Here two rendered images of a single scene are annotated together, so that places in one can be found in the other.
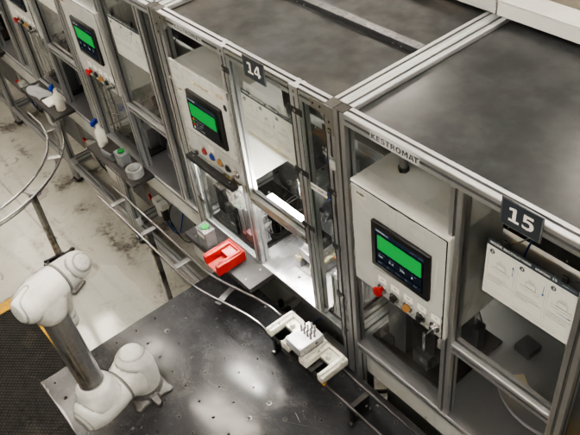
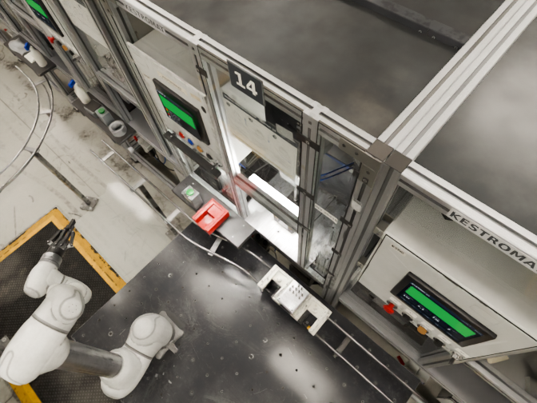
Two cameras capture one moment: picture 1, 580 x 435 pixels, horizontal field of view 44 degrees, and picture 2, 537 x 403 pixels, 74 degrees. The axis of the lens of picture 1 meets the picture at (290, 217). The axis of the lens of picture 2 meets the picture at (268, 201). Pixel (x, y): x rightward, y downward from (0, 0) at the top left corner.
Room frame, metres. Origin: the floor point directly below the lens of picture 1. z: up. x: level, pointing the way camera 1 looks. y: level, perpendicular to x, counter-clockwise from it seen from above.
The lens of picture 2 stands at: (1.48, 0.12, 2.68)
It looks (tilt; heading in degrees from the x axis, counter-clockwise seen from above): 62 degrees down; 353
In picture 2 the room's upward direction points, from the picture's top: 7 degrees counter-clockwise
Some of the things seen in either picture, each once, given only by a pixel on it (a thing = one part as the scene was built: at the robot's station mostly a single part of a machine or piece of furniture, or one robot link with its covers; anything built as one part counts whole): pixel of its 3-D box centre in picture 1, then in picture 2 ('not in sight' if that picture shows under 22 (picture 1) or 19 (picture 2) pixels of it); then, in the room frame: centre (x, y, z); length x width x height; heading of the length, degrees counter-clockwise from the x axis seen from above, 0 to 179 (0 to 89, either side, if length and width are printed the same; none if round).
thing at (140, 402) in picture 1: (147, 387); (161, 336); (1.88, 0.72, 0.71); 0.22 x 0.18 x 0.06; 34
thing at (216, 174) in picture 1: (211, 168); (191, 152); (2.51, 0.31, 1.37); 0.36 x 0.04 x 0.04; 34
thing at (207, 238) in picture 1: (208, 235); (193, 196); (2.52, 0.40, 0.97); 0.08 x 0.08 x 0.12; 34
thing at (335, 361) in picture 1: (306, 349); (293, 299); (1.87, 0.01, 0.84); 0.36 x 0.14 x 0.10; 34
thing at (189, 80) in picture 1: (228, 110); (202, 97); (2.59, 0.20, 1.60); 0.42 x 0.29 x 0.46; 34
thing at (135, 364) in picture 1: (135, 367); (149, 332); (1.89, 0.74, 0.85); 0.18 x 0.16 x 0.22; 139
